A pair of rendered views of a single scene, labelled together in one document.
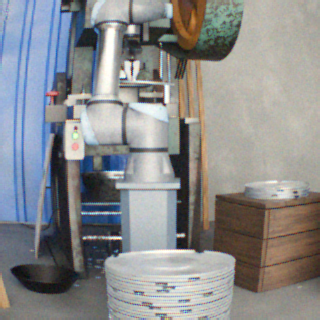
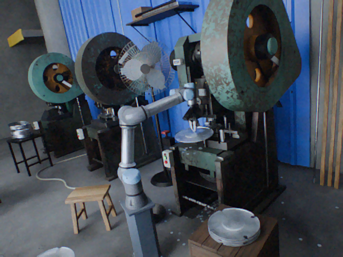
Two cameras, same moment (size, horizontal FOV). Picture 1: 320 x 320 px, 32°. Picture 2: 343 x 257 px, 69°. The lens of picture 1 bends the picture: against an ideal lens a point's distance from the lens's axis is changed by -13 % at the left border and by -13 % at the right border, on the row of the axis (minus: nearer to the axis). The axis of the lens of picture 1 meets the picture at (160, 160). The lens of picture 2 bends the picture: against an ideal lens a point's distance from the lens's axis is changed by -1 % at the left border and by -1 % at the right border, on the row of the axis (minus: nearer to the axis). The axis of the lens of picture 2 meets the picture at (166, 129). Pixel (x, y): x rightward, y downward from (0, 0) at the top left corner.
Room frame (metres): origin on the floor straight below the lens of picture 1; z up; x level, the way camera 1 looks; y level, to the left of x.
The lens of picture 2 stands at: (1.51, -1.46, 1.34)
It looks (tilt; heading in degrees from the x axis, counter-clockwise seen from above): 15 degrees down; 64
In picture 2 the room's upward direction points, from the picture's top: 9 degrees counter-clockwise
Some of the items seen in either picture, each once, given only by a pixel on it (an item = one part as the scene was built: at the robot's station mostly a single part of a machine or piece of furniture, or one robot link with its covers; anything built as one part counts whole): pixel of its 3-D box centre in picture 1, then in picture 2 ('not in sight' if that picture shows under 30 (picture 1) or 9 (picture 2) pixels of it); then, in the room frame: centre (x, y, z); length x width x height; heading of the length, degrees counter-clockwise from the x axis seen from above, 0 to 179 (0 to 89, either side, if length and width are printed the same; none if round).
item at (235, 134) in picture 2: (156, 92); (231, 129); (2.76, 0.01, 0.76); 0.17 x 0.06 x 0.10; 105
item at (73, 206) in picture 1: (56, 163); (202, 151); (2.78, 0.47, 0.45); 0.92 x 0.12 x 0.90; 15
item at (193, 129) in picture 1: (170, 161); (254, 161); (2.92, -0.05, 0.45); 0.92 x 0.12 x 0.90; 15
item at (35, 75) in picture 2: not in sight; (72, 101); (2.08, 3.63, 0.87); 1.53 x 0.99 x 1.74; 18
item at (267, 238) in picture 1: (275, 237); (236, 253); (2.32, -0.46, 0.18); 0.40 x 0.38 x 0.35; 23
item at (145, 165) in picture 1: (148, 163); (135, 196); (1.92, 0.03, 0.50); 0.15 x 0.15 x 0.10
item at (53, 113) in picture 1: (55, 126); (169, 146); (2.41, 0.41, 0.62); 0.10 x 0.06 x 0.20; 105
